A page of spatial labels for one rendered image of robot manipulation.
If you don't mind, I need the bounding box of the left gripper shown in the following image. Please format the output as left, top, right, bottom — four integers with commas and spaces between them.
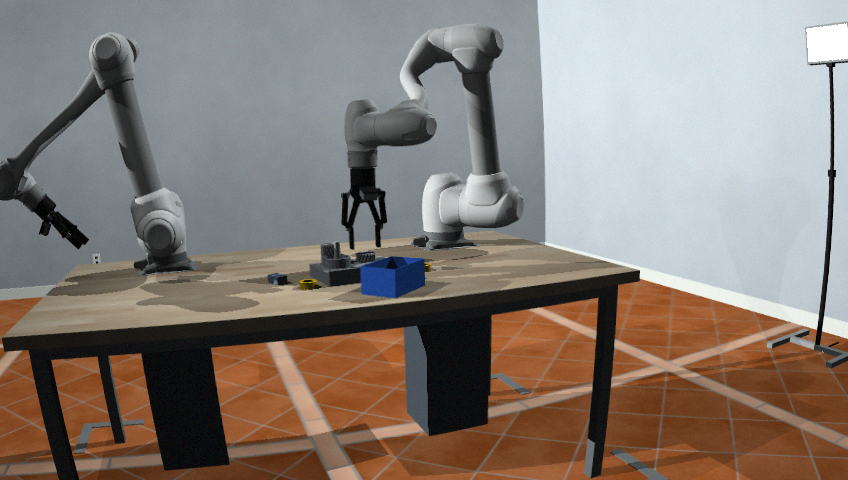
341, 168, 387, 250

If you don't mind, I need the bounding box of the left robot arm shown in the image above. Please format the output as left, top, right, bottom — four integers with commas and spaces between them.
344, 24, 524, 249

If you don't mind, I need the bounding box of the grey toothed gear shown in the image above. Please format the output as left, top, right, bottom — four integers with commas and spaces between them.
356, 251, 376, 262

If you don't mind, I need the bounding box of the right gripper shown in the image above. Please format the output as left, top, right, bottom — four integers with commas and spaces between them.
34, 196, 89, 250

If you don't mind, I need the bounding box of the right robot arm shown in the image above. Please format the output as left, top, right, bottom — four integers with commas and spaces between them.
0, 32, 192, 274

